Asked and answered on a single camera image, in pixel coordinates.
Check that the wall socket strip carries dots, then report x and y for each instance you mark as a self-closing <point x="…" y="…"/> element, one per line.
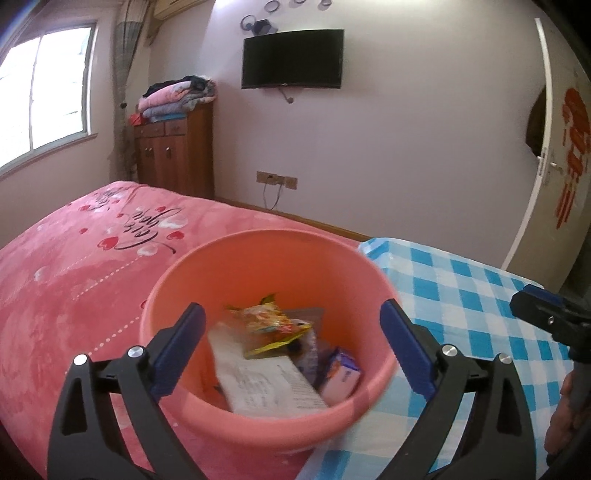
<point x="277" y="179"/>

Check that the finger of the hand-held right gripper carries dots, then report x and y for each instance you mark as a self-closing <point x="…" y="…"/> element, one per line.
<point x="554" y="297"/>
<point x="549" y="319"/>

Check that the pink heart print blanket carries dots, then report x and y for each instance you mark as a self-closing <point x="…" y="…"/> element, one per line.
<point x="69" y="277"/>

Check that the white door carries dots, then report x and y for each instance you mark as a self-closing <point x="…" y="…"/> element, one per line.
<point x="549" y="221"/>

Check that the dark hanging bag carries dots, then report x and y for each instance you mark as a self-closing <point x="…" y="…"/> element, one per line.
<point x="536" y="120"/>

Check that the person's right hand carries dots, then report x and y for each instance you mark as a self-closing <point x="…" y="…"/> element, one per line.
<point x="561" y="434"/>

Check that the pink plastic bucket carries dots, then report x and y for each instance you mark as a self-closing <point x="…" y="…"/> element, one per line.
<point x="277" y="258"/>

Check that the yellow green snack packet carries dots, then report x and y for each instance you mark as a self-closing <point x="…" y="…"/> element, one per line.
<point x="268" y="323"/>

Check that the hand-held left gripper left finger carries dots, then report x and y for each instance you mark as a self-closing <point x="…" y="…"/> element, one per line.
<point x="180" y="350"/>

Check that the brown wooden cabinet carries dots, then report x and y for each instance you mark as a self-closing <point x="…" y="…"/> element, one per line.
<point x="180" y="152"/>

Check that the black wall television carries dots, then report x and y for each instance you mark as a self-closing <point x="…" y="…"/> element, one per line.
<point x="293" y="57"/>

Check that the pile of folded blankets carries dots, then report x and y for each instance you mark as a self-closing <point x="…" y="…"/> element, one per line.
<point x="175" y="97"/>

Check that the grey patterned curtain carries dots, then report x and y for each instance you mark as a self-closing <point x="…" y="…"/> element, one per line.
<point x="127" y="69"/>

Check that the red door ornament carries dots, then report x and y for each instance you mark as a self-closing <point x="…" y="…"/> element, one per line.
<point x="575" y="138"/>

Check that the window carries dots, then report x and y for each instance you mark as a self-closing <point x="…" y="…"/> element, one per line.
<point x="55" y="92"/>

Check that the blue white checked tablecloth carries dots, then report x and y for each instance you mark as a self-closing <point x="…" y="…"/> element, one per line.
<point x="461" y="295"/>

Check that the blue orange tissue packet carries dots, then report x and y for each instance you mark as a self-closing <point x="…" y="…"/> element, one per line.
<point x="339" y="376"/>

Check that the white milk carton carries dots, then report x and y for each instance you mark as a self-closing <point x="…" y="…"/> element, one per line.
<point x="272" y="383"/>

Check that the dark wall ornament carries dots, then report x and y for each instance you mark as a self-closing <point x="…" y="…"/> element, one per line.
<point x="259" y="26"/>

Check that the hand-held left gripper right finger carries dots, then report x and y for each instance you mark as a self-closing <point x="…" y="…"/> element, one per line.
<point x="411" y="350"/>

